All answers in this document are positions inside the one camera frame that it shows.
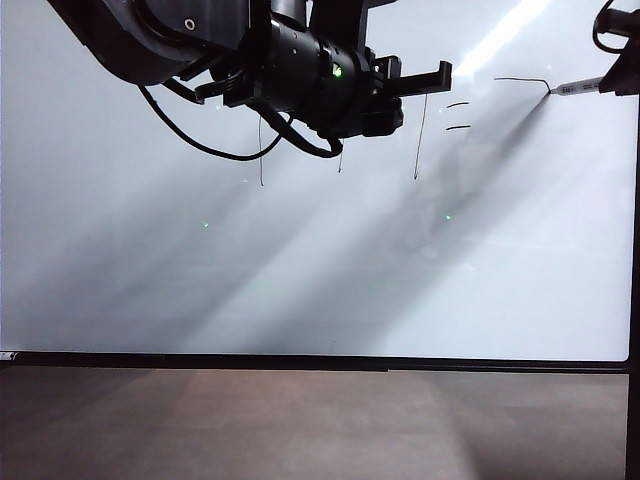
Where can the black whiteboard bottom rail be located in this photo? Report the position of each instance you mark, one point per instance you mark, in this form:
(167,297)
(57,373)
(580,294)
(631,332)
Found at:
(300,363)

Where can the grey marker pen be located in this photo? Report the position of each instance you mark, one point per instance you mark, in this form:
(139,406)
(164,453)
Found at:
(575,88)

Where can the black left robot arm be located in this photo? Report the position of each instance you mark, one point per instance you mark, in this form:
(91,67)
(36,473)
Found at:
(130,45)

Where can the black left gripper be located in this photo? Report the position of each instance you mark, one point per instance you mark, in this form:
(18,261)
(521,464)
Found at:
(360,100)

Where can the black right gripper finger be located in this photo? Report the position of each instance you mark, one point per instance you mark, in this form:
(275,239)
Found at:
(625,75)

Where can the white whiteboard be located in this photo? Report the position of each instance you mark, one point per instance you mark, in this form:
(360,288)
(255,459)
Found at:
(300,275)

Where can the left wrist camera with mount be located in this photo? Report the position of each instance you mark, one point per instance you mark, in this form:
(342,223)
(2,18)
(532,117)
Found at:
(340,22)

